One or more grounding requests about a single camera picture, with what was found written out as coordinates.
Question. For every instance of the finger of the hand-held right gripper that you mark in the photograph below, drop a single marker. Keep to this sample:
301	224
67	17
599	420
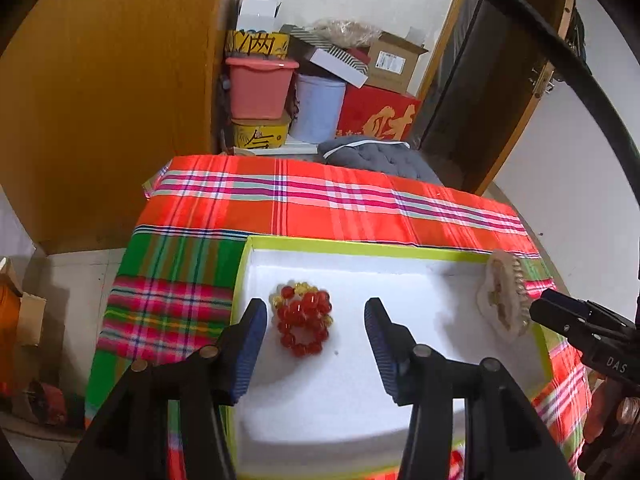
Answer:
565	320
585	307

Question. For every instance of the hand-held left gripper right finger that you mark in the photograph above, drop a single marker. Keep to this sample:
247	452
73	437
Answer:
382	355

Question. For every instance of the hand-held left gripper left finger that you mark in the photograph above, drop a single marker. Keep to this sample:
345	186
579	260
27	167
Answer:
250	355

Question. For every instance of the clear hair claw clip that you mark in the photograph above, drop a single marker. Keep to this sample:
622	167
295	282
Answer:
500	290

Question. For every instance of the yellow-green cardboard box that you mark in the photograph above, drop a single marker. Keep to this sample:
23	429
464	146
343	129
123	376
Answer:
350	280

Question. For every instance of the person's right hand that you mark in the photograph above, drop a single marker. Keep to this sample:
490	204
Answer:
600	410

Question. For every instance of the plaid tablecloth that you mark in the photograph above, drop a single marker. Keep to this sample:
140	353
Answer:
300	210

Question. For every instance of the grey cushion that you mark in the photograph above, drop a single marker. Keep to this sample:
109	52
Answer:
380	160

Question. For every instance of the yellow round tin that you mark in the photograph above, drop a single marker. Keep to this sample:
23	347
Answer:
255	135
255	44

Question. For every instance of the small cardboard box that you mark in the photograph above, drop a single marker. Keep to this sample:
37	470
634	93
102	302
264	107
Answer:
30	315

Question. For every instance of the red gift box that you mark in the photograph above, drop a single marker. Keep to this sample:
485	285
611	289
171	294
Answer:
380	110

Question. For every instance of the dark door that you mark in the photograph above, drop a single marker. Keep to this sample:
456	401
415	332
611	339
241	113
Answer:
480	85

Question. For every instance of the lavender plastic bucket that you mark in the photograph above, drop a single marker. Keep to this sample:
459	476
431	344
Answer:
315	110

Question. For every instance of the pink plastic bin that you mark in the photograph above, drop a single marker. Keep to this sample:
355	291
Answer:
257	92

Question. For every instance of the brown cardboard shipping box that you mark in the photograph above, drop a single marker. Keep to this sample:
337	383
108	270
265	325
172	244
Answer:
390	67

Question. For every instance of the white striped box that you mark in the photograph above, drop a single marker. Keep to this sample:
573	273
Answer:
335	65

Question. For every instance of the wooden cabinet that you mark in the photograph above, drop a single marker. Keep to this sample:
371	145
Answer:
125	85

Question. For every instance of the clear plastic bag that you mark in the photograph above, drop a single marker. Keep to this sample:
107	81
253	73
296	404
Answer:
345	30

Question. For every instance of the white open carton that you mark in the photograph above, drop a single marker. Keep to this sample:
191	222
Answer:
255	10

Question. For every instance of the wooden door frame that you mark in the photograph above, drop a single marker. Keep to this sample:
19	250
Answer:
445	35

